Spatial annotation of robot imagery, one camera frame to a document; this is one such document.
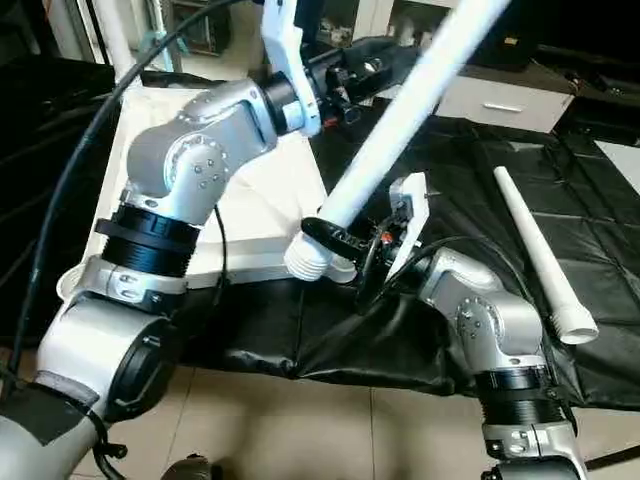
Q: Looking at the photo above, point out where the white plastic table leg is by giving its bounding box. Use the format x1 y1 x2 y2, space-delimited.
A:
284 0 514 284
95 0 137 89
493 167 600 347

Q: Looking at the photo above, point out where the white plastic table top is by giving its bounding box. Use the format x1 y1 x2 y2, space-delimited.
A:
58 85 357 301

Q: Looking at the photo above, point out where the white glass door cabinet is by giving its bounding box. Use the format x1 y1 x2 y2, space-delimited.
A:
345 0 463 49

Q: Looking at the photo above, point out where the black work mat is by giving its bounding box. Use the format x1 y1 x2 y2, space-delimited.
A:
0 55 640 411

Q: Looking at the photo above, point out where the white drawer unit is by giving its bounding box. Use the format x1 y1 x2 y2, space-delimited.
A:
435 72 579 135

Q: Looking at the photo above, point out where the light blue stand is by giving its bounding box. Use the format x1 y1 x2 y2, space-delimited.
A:
140 0 179 73

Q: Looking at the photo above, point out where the dark low sideboard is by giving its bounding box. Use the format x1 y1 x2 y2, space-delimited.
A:
490 0 640 136

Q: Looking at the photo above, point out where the white flat board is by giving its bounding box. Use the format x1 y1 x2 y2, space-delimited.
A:
595 140 640 197

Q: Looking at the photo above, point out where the black tripod leg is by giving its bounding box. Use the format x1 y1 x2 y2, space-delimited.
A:
585 445 640 474

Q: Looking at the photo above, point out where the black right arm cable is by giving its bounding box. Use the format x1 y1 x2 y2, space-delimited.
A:
352 232 556 331

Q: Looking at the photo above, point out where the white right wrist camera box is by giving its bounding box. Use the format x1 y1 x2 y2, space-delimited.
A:
385 172 432 283

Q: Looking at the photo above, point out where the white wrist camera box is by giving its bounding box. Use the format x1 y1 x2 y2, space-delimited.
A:
385 172 432 283
258 0 327 137

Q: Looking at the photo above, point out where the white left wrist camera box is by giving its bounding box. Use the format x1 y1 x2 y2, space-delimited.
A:
258 0 327 137

